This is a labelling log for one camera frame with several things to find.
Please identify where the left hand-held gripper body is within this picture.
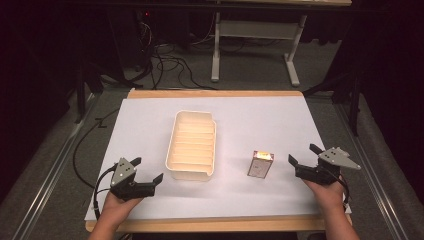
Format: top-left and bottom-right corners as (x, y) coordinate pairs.
(109, 157), (156, 202)

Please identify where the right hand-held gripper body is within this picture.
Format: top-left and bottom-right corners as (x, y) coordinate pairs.
(294, 146), (362, 186)

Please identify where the person's right hand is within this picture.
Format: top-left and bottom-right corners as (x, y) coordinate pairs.
(301, 177), (348, 210)

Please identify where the person's left hand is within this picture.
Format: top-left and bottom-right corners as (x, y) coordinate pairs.
(99, 191), (145, 222)

